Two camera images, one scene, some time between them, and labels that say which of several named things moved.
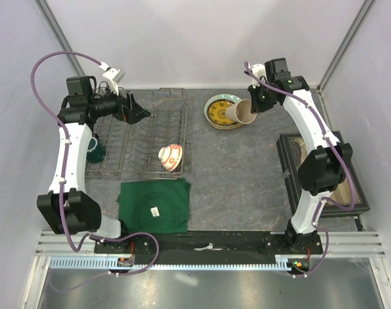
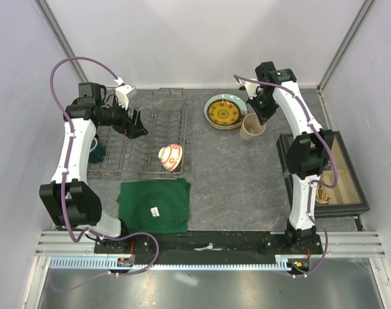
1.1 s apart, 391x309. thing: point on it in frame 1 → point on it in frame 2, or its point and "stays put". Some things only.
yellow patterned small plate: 217,112 stays put
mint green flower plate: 231,98 stays put
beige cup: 240,112 → 251,127
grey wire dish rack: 132,150 stays put
